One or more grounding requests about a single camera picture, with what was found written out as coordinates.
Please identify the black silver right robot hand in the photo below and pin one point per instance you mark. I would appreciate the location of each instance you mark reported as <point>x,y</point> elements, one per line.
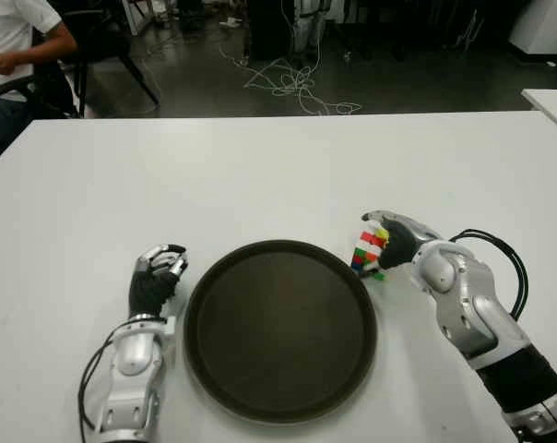
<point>400,242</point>

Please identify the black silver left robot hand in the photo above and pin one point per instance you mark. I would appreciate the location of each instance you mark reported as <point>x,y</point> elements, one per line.
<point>151,290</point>

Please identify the multicoloured Rubik's cube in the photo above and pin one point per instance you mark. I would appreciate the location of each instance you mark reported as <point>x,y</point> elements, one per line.
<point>366,251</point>

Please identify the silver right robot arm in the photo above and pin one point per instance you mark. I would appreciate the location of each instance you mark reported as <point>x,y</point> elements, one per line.
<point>472,314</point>

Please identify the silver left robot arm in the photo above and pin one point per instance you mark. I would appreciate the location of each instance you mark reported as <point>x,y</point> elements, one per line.
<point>133,369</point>

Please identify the round dark brown plate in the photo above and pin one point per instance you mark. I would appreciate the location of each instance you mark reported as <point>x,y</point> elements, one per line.
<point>280,327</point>

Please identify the white side table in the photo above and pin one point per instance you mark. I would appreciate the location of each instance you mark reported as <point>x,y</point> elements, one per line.
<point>553,106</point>

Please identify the black office chair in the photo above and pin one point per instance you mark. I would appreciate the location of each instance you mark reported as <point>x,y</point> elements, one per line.
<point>48,87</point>

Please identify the black box on floor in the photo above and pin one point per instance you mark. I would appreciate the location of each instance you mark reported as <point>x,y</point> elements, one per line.
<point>269,32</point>

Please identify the black chair with splayed legs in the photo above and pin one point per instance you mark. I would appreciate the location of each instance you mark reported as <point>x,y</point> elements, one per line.
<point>103,41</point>

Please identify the white cabinet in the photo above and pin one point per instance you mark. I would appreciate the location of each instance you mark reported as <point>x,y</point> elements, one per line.
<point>546,27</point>

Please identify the person in white shirt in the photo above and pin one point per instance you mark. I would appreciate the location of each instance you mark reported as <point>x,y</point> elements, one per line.
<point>11,46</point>

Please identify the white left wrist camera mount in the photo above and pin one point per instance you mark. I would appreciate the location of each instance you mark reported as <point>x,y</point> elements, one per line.
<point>170,325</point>

